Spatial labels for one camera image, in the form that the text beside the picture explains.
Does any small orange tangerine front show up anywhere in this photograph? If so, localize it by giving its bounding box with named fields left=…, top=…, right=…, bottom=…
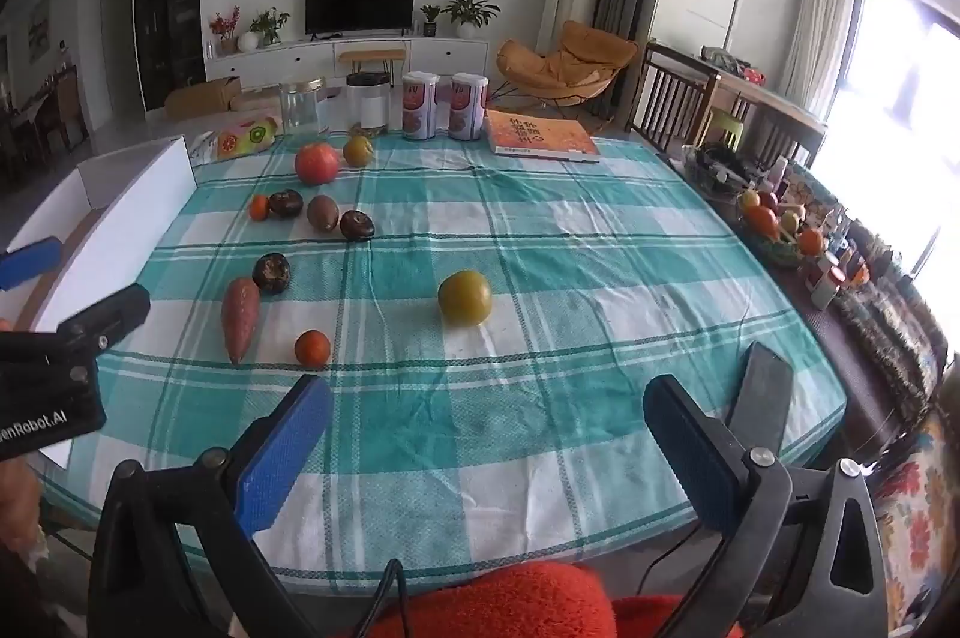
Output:
left=295, top=329, right=332, bottom=368

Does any small orange tangerine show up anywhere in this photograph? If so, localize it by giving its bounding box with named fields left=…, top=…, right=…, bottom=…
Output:
left=295, top=329, right=332, bottom=368
left=247, top=194, right=270, bottom=222

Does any reddish sweet potato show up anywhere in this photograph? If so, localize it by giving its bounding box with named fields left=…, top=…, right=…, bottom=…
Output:
left=221, top=277, right=260, bottom=363

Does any dark mangosteen front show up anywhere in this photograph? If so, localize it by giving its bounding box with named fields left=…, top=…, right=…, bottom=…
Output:
left=252, top=253, right=291, bottom=295

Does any small orange tangerine back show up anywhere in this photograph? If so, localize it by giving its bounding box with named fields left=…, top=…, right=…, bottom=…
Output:
left=247, top=194, right=270, bottom=222

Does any large yellow-green pear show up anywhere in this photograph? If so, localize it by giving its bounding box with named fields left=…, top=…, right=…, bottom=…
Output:
left=438, top=269, right=493, bottom=328

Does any red apple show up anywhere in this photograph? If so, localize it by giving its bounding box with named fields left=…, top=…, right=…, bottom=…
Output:
left=295, top=142, right=340, bottom=186

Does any black smartphone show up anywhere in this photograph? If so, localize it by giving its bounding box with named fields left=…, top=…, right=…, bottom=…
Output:
left=727, top=342, right=794, bottom=454

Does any white cardboard box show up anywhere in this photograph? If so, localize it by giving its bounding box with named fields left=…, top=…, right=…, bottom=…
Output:
left=2, top=137, right=195, bottom=468

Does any fruit print snack bag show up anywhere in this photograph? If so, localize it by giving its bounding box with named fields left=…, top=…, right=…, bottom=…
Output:
left=189, top=115, right=281, bottom=167

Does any brown cardboard box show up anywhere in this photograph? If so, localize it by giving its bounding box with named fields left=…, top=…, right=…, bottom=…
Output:
left=164, top=77, right=241, bottom=121

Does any red fuzzy clothing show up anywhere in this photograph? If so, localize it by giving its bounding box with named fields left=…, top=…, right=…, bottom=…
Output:
left=366, top=560, right=746, bottom=638

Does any fruit basket on sideboard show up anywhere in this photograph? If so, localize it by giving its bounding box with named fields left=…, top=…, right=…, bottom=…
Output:
left=737, top=189, right=827, bottom=269

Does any dark mangosteen left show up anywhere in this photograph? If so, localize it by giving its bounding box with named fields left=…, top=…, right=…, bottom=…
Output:
left=268, top=189, right=304, bottom=218

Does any teal checkered tablecloth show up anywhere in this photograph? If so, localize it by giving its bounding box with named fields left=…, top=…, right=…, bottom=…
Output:
left=41, top=136, right=846, bottom=594

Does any brown kiwi fruit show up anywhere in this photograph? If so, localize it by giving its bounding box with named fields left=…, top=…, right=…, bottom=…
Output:
left=308, top=194, right=340, bottom=233

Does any red flower vase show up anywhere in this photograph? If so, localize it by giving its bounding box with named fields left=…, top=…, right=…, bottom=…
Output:
left=208, top=5, right=241, bottom=56

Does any white tv cabinet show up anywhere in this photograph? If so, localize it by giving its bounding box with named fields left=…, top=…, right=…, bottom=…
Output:
left=205, top=37, right=490, bottom=90

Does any clear jar gold lid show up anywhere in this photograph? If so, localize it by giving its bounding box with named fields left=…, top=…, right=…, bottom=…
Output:
left=280, top=77, right=329, bottom=136

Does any green potted plant left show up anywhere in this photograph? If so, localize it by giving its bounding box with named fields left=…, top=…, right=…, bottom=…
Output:
left=249, top=7, right=291, bottom=46

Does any green potted plant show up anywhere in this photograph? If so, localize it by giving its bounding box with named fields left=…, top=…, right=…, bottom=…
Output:
left=249, top=7, right=291, bottom=46
left=443, top=0, right=501, bottom=38

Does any small yellow-green pear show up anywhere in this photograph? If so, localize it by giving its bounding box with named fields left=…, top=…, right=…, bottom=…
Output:
left=343, top=134, right=374, bottom=168

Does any clear jar black lid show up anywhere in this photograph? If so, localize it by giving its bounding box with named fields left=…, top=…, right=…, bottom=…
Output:
left=347, top=72, right=391, bottom=137

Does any dark wooden chair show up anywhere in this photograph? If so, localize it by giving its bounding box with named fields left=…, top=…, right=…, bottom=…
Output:
left=626, top=41, right=721, bottom=154

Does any orange book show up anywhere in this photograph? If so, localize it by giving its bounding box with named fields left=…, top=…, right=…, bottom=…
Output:
left=485, top=110, right=601, bottom=163

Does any small wooden bench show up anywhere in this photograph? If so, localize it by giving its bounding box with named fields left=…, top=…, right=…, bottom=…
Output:
left=337, top=46, right=407, bottom=82

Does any left porridge can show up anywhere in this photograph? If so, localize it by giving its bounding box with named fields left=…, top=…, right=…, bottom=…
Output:
left=402, top=71, right=439, bottom=140

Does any porridge can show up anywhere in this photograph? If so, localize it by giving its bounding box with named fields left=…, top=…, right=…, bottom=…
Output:
left=402, top=71, right=439, bottom=140
left=448, top=72, right=488, bottom=142

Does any black television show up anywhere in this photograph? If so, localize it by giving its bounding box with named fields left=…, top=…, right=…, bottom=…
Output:
left=304, top=0, right=415, bottom=37

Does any orange lounge chair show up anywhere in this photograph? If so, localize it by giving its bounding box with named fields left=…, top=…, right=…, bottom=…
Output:
left=496, top=20, right=640, bottom=106

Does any right porridge can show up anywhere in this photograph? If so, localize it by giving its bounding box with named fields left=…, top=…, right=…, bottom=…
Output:
left=448, top=72, right=488, bottom=142

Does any green potted plant right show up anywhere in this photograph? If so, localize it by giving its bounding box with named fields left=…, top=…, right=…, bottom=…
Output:
left=443, top=0, right=501, bottom=38

